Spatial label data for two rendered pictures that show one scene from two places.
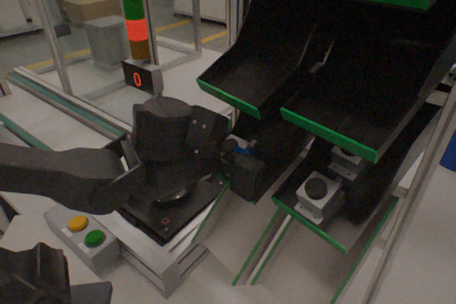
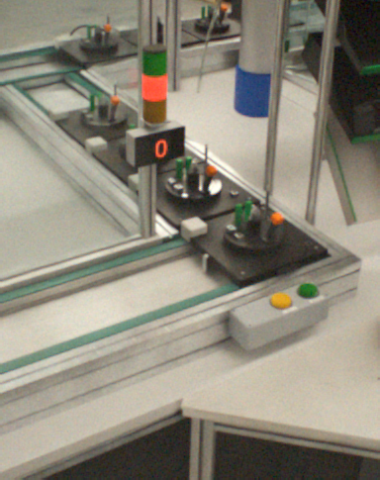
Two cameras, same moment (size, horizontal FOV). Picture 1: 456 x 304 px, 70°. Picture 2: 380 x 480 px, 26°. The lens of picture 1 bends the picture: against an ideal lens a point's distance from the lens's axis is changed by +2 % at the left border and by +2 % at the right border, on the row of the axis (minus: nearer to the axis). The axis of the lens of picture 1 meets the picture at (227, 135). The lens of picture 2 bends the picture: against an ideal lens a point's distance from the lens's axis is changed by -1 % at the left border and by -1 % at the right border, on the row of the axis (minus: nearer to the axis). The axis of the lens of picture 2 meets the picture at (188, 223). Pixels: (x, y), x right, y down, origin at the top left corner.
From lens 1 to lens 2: 1.78 m
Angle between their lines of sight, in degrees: 59
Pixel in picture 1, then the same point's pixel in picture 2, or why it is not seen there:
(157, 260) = (347, 260)
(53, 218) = (262, 319)
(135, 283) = (332, 312)
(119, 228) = (298, 277)
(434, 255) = not seen: hidden behind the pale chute
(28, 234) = (226, 390)
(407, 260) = not seen: hidden behind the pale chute
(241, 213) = (351, 179)
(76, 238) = (302, 304)
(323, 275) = not seen: outside the picture
